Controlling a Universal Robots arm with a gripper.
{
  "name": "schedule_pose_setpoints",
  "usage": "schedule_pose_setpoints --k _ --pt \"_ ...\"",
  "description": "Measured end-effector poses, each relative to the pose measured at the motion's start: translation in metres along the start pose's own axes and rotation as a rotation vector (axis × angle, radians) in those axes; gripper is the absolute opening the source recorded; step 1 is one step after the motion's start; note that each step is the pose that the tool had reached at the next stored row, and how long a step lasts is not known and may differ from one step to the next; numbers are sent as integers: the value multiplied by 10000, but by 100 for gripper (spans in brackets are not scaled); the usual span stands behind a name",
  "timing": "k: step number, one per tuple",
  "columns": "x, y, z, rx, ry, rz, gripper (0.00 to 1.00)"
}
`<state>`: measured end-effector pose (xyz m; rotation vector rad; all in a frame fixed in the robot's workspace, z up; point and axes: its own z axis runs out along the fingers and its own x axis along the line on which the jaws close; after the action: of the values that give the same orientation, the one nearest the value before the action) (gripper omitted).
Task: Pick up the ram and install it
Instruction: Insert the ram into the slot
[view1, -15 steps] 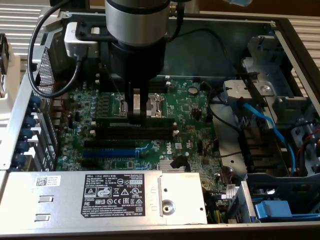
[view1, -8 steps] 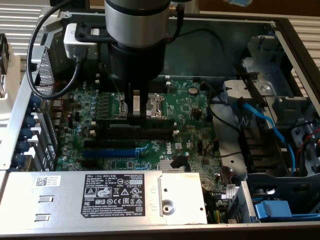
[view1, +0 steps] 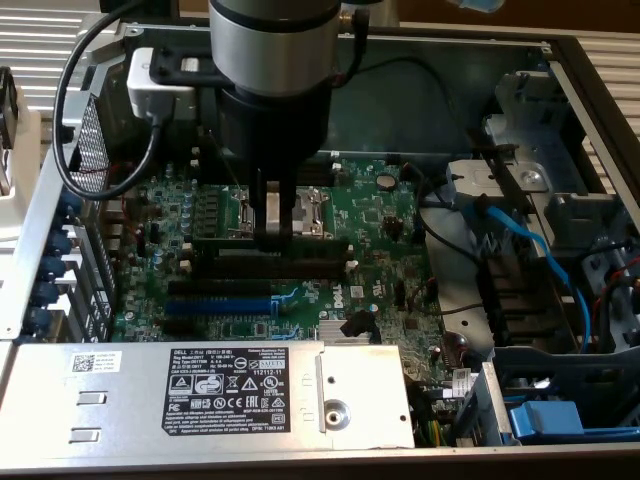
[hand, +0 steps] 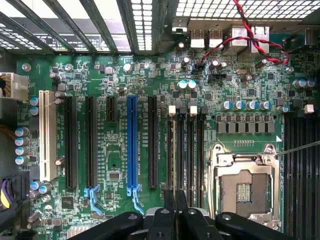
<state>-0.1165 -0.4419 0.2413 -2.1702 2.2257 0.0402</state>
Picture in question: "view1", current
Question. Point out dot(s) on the silver coin battery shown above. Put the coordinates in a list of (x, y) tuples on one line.
[(385, 181)]

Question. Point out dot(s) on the metal CPU socket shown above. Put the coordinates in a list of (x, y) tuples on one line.
[(312, 210)]

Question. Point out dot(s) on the black graphics card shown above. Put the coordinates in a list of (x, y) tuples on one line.
[(7, 115)]

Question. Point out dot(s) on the grey metal PC case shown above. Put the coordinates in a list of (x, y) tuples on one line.
[(425, 110)]

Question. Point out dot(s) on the blue expansion slot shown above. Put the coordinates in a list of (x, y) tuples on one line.
[(220, 306)]

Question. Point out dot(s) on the silver power supply unit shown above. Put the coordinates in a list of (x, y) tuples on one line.
[(125, 400)]

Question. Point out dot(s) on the black plastic bar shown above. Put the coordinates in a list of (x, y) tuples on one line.
[(510, 175)]

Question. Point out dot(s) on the blue plastic drive latch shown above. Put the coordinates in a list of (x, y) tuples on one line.
[(545, 420)]

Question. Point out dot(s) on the green Dell motherboard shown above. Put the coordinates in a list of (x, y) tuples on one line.
[(380, 240)]

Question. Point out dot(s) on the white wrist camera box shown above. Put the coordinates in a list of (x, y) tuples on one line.
[(145, 95)]

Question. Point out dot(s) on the grey metal disk bay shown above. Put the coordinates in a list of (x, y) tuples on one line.
[(530, 150)]

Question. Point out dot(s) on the short black expansion slot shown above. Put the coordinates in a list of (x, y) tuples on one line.
[(177, 327)]

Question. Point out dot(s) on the blue card latch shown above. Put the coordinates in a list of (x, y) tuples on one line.
[(71, 206), (62, 242), (52, 267), (39, 320), (46, 294)]

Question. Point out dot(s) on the silver chipset heat sink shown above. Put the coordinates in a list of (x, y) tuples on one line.
[(330, 331)]

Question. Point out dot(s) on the RAM slot white clips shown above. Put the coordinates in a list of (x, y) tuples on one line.
[(270, 265), (320, 172), (187, 247), (336, 156)]

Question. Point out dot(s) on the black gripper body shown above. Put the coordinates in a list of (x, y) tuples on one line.
[(275, 130)]

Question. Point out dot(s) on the thin socket locking lever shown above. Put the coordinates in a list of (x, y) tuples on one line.
[(214, 137)]

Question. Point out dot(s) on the green RAM stick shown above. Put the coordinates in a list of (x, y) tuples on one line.
[(320, 246)]

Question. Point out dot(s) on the long black expansion slot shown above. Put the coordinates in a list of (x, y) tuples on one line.
[(220, 287)]

